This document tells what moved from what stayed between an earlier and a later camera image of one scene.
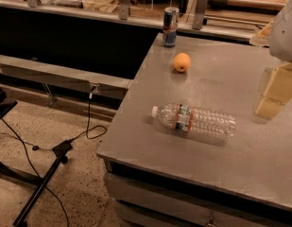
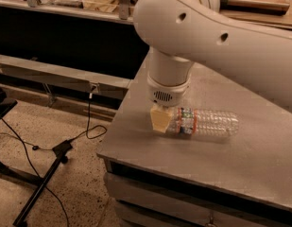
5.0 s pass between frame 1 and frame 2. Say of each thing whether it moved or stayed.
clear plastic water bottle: stayed
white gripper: moved
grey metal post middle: stayed
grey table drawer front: stayed
